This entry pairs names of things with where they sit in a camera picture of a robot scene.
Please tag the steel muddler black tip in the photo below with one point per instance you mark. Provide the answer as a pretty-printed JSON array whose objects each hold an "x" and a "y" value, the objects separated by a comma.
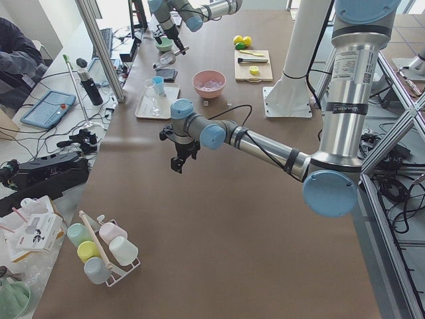
[{"x": 241, "y": 60}]

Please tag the bamboo cutting board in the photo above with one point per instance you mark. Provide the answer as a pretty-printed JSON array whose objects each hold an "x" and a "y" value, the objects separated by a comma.
[{"x": 242, "y": 71}]

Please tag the aluminium frame post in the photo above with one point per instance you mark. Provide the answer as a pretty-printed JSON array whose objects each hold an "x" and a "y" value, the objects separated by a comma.
[{"x": 89, "y": 20}]

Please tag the light blue cup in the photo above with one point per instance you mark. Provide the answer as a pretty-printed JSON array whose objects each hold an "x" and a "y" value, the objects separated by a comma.
[{"x": 159, "y": 85}]

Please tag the grey folded cloth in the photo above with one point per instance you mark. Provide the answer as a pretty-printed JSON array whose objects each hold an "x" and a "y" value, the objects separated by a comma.
[{"x": 168, "y": 74}]

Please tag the black water bottle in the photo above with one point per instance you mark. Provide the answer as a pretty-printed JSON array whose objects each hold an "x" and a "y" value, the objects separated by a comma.
[{"x": 90, "y": 87}]

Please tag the clear plastic ice cubes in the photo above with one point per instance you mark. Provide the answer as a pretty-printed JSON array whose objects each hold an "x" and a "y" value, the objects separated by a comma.
[{"x": 210, "y": 85}]

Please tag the clear wine glass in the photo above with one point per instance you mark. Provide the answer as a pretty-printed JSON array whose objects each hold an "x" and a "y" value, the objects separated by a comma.
[{"x": 153, "y": 99}]

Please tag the steel ice scoop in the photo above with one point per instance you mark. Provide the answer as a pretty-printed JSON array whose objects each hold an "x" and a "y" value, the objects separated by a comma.
[{"x": 168, "y": 58}]

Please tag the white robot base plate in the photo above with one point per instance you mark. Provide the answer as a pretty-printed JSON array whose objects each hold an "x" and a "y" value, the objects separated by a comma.
[{"x": 292, "y": 103}]

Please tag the pale pink cup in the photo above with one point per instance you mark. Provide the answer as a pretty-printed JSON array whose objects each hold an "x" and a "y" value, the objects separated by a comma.
[{"x": 109, "y": 231}]

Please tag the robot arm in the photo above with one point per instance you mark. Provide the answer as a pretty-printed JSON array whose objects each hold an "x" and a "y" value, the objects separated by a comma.
[
  {"x": 199, "y": 11},
  {"x": 330, "y": 175}
]

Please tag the grey blue cup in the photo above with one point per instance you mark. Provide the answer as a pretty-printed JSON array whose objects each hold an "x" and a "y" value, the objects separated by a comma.
[{"x": 96, "y": 270}]

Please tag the yellow plastic knife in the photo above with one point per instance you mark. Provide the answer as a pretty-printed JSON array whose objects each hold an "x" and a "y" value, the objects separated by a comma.
[{"x": 250, "y": 53}]

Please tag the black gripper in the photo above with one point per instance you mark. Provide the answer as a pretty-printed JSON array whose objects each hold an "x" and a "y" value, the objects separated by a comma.
[
  {"x": 183, "y": 147},
  {"x": 171, "y": 32}
]

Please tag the pink ribbed bowl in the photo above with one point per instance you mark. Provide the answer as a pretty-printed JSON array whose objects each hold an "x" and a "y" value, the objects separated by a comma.
[{"x": 205, "y": 75}]

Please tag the white cup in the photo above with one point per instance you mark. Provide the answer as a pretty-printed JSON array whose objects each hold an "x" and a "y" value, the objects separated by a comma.
[{"x": 123, "y": 250}]

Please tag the cream serving tray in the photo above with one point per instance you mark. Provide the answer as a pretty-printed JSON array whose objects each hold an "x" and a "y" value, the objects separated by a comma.
[{"x": 163, "y": 102}]

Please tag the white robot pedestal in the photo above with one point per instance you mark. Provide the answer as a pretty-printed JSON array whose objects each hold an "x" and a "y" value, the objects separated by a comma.
[{"x": 311, "y": 18}]

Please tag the blue teach pendant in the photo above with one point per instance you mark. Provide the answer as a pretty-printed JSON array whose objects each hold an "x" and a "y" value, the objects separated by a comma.
[{"x": 49, "y": 110}]

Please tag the whole yellow lemon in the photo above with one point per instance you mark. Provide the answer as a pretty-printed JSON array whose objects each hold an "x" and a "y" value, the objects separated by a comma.
[{"x": 237, "y": 39}]

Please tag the person in dark jacket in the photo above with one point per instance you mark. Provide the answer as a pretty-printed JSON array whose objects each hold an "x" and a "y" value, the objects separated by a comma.
[{"x": 22, "y": 67}]

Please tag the half lemon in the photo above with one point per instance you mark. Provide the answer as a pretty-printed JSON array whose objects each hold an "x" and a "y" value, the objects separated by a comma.
[{"x": 254, "y": 70}]

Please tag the black keyboard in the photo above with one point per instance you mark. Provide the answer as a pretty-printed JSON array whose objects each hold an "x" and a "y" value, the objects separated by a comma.
[{"x": 107, "y": 36}]

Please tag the yellow cup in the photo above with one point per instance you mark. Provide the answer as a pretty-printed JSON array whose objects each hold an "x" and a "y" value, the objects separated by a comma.
[{"x": 86, "y": 250}]

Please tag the green bowl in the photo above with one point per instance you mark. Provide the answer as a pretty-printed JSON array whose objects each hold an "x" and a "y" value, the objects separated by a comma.
[{"x": 165, "y": 45}]

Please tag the mint green cup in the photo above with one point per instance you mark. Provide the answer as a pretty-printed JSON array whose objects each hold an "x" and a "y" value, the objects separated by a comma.
[{"x": 77, "y": 233}]

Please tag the white wire rack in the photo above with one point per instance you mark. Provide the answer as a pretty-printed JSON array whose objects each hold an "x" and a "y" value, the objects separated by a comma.
[{"x": 119, "y": 272}]

